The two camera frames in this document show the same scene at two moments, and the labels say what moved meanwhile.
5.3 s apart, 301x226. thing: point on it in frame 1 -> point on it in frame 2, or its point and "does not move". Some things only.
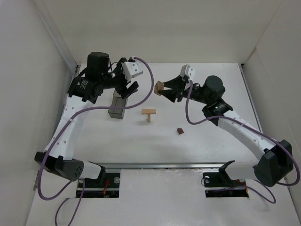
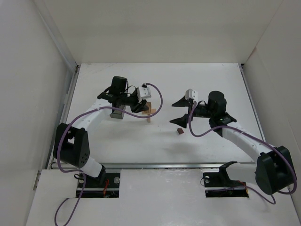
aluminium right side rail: [249, 90] does not move
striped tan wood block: [159, 85] -> [149, 112]
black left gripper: [122, 84] -> [136, 102]
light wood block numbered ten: [148, 111] does not move
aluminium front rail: [168, 165] does not move
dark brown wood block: [180, 131] does not move
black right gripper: [181, 87] -> [190, 111]
